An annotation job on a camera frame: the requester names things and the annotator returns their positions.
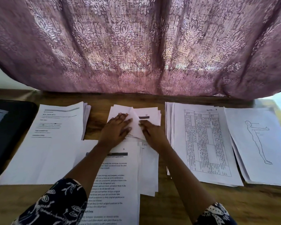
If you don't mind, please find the person's left hand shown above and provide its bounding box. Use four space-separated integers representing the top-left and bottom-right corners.
98 113 133 150

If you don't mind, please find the person's right hand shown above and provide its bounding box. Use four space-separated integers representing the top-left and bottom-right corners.
139 119 170 152

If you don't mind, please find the dark-header text paper pile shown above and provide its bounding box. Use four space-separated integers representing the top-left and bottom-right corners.
106 104 162 197

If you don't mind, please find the table-print paper pile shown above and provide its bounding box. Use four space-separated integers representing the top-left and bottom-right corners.
164 102 244 188

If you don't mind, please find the stack with dark header bar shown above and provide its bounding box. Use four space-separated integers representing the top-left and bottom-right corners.
72 139 141 225

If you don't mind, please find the stack of printed papers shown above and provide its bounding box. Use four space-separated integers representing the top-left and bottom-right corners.
0 101 92 186

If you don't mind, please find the black folder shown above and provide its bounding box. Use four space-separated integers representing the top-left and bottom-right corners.
0 99 38 185

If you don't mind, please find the person's left forearm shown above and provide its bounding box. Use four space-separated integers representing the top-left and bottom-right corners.
65 144 114 196

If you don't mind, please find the person's right forearm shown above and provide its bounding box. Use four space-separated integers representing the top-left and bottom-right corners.
159 145 217 219

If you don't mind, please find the pink patterned curtain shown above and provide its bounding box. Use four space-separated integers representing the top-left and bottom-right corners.
0 0 281 101

